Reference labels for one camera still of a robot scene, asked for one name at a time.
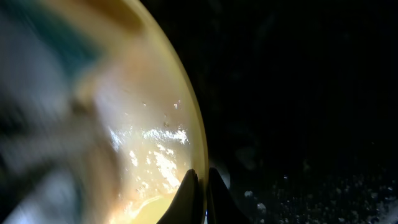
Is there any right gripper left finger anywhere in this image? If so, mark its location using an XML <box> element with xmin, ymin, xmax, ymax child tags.
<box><xmin>157</xmin><ymin>169</ymin><xmax>204</xmax><ymax>224</ymax></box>

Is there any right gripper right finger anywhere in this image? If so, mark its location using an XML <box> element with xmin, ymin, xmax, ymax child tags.
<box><xmin>207</xmin><ymin>167</ymin><xmax>250</xmax><ymax>224</ymax></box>

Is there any round black tray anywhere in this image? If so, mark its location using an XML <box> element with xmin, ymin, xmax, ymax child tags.
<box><xmin>144</xmin><ymin>1</ymin><xmax>397</xmax><ymax>223</ymax></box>

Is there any green sponge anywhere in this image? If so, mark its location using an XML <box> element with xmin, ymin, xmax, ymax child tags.
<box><xmin>1</xmin><ymin>0</ymin><xmax>102</xmax><ymax>79</ymax></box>

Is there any yellow plate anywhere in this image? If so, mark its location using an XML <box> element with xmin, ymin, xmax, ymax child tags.
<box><xmin>43</xmin><ymin>1</ymin><xmax>208</xmax><ymax>223</ymax></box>

